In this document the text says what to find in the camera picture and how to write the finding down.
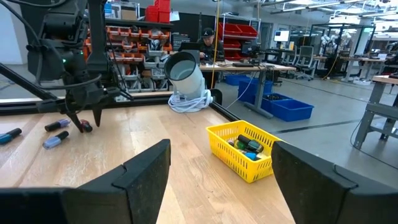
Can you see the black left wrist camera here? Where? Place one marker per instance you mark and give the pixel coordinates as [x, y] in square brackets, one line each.
[62, 26]

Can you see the black robot cell frame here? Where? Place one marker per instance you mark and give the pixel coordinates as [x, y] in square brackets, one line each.
[342, 25]

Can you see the grey metal table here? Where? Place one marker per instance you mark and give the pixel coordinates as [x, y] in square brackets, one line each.
[381, 107]

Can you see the lilac nail polish bottle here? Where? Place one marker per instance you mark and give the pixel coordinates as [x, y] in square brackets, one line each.
[57, 124]

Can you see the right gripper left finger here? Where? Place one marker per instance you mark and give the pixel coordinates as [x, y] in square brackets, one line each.
[133, 186]

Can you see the blue plastic bin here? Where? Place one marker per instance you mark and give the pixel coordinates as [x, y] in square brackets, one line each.
[290, 109]
[234, 79]
[276, 97]
[252, 90]

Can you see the wooden desk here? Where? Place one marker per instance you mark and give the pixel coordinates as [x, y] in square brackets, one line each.
[248, 67]

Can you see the red bin rack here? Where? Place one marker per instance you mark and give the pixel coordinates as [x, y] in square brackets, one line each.
[237, 31]

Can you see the red stacked boxes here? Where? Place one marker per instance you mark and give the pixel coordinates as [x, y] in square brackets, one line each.
[158, 11]

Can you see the shelf with orange bins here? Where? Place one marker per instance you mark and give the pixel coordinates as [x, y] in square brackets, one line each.
[136, 46]

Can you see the black laptop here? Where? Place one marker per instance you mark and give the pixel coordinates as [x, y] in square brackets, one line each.
[189, 46]

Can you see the teal blue nail polish bottle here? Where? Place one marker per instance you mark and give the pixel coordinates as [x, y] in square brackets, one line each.
[9, 135]

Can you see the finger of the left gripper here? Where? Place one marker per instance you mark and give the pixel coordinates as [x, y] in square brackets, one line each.
[74, 119]
[97, 115]

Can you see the sky blue nail polish bottle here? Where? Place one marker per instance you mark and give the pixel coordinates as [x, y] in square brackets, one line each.
[252, 156]

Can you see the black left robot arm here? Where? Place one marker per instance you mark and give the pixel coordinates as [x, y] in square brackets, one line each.
[96, 31]

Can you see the yellow plastic basket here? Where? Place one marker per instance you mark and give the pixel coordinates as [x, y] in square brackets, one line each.
[236, 161]

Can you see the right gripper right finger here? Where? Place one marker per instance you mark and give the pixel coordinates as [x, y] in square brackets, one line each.
[311, 186]

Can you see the person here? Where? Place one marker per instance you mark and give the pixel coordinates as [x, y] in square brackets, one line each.
[208, 46]

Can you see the green nail polish bottle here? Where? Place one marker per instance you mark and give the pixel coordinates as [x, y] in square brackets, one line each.
[255, 145]
[239, 145]

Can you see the black aluminium table frame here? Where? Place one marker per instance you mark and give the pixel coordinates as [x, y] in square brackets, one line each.
[149, 101]

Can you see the red marker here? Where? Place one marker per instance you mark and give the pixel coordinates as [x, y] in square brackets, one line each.
[87, 126]

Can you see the grey office chair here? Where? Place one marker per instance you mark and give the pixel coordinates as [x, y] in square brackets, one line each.
[289, 57]
[306, 59]

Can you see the cardboard box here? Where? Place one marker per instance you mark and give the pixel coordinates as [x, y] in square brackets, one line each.
[129, 14]

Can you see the white computer monitor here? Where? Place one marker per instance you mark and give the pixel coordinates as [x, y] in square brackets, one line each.
[281, 35]

